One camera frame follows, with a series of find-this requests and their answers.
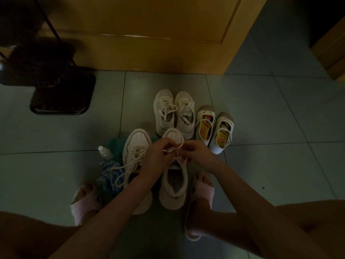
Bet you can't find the clear plastic bottle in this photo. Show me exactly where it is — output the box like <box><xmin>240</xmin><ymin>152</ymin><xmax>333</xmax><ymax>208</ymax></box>
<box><xmin>98</xmin><ymin>146</ymin><xmax>114</xmax><ymax>163</ymax></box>

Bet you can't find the person's left forearm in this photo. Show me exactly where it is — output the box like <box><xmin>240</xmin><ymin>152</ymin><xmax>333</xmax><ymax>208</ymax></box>
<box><xmin>50</xmin><ymin>174</ymin><xmax>160</xmax><ymax>259</ymax></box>

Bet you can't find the green cloth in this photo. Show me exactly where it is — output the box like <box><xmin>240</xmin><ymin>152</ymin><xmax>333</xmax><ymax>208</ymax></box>
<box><xmin>107</xmin><ymin>137</ymin><xmax>159</xmax><ymax>163</ymax></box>

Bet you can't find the white strap child shoe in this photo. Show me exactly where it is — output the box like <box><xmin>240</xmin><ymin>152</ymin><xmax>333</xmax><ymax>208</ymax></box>
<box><xmin>209</xmin><ymin>112</ymin><xmax>234</xmax><ymax>155</ymax></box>
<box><xmin>195</xmin><ymin>105</ymin><xmax>216</xmax><ymax>146</ymax></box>

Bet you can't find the person's right hand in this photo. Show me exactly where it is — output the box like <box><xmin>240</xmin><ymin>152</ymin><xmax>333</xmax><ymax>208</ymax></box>
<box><xmin>179</xmin><ymin>140</ymin><xmax>223</xmax><ymax>174</ymax></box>

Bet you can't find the white lace-up sneaker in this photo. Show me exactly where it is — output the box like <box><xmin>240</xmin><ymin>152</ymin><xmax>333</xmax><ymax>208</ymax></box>
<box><xmin>158</xmin><ymin>128</ymin><xmax>188</xmax><ymax>211</ymax></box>
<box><xmin>115</xmin><ymin>128</ymin><xmax>153</xmax><ymax>215</ymax></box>

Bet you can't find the person's right forearm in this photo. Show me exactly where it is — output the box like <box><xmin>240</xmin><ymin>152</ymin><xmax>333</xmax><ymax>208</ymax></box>
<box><xmin>213</xmin><ymin>161</ymin><xmax>333</xmax><ymax>259</ymax></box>

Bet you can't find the pink right slipper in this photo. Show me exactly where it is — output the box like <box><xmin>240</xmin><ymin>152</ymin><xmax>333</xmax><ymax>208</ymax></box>
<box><xmin>184</xmin><ymin>172</ymin><xmax>215</xmax><ymax>242</ymax></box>

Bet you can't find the person's right leg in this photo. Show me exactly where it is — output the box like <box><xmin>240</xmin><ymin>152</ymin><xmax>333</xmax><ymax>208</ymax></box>
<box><xmin>185</xmin><ymin>173</ymin><xmax>345</xmax><ymax>259</ymax></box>

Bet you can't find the person's left leg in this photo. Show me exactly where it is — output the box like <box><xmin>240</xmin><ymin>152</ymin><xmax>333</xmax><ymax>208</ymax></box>
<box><xmin>0</xmin><ymin>184</ymin><xmax>99</xmax><ymax>259</ymax></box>

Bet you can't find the blue white patterned cloth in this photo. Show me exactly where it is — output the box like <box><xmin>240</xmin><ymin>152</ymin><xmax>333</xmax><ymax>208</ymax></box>
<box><xmin>95</xmin><ymin>159</ymin><xmax>127</xmax><ymax>192</ymax></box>

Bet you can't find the wooden cabinet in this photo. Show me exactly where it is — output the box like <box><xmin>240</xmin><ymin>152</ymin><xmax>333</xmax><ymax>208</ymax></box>
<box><xmin>309</xmin><ymin>15</ymin><xmax>345</xmax><ymax>82</ymax></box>

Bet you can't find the wooden door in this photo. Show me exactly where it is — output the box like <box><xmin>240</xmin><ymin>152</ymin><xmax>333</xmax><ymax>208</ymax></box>
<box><xmin>34</xmin><ymin>0</ymin><xmax>269</xmax><ymax>76</ymax></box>

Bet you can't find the pink slipper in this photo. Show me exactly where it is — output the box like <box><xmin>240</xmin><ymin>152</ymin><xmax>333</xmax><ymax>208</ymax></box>
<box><xmin>70</xmin><ymin>184</ymin><xmax>103</xmax><ymax>226</ymax></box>
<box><xmin>184</xmin><ymin>172</ymin><xmax>215</xmax><ymax>242</ymax></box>

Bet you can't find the small white mesh sneaker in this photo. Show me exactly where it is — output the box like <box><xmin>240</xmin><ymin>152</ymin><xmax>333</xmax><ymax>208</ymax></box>
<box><xmin>174</xmin><ymin>91</ymin><xmax>196</xmax><ymax>140</ymax></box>
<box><xmin>153</xmin><ymin>89</ymin><xmax>178</xmax><ymax>137</ymax></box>

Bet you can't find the person's left hand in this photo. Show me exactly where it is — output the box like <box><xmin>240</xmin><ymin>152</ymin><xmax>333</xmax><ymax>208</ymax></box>
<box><xmin>139</xmin><ymin>137</ymin><xmax>180</xmax><ymax>184</ymax></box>

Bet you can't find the person's leg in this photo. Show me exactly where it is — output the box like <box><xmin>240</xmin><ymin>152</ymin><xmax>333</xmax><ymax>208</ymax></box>
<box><xmin>0</xmin><ymin>184</ymin><xmax>99</xmax><ymax>259</ymax></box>
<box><xmin>185</xmin><ymin>173</ymin><xmax>345</xmax><ymax>259</ymax></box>

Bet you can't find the pink left slipper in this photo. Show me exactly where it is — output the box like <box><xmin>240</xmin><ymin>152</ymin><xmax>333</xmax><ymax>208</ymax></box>
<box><xmin>70</xmin><ymin>184</ymin><xmax>103</xmax><ymax>226</ymax></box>

